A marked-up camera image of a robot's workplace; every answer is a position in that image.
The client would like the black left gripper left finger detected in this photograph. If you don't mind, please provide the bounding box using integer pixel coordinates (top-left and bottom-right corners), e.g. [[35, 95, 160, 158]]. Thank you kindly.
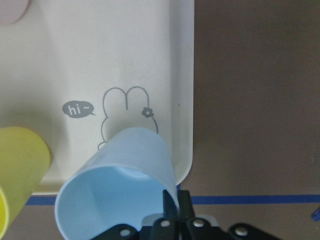
[[149, 190, 179, 240]]

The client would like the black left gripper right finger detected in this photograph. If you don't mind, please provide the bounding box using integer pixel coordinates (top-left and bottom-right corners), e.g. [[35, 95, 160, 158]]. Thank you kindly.
[[178, 190, 220, 240]]

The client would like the light blue plastic cup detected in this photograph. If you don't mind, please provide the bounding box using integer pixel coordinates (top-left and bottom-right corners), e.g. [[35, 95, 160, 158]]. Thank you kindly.
[[54, 127, 178, 240]]

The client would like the yellow plastic cup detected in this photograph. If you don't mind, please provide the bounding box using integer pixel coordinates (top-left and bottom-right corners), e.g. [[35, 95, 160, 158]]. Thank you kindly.
[[0, 126, 51, 238]]

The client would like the pink plastic cup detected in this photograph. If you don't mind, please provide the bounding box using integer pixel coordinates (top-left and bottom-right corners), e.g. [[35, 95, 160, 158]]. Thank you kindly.
[[0, 0, 30, 26]]

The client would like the brown paper table cover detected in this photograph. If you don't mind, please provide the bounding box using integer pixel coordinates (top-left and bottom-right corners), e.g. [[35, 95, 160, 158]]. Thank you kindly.
[[9, 0, 320, 240]]

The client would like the cream rabbit print tray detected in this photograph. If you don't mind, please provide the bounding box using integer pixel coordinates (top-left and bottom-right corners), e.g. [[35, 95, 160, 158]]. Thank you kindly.
[[0, 0, 195, 195]]

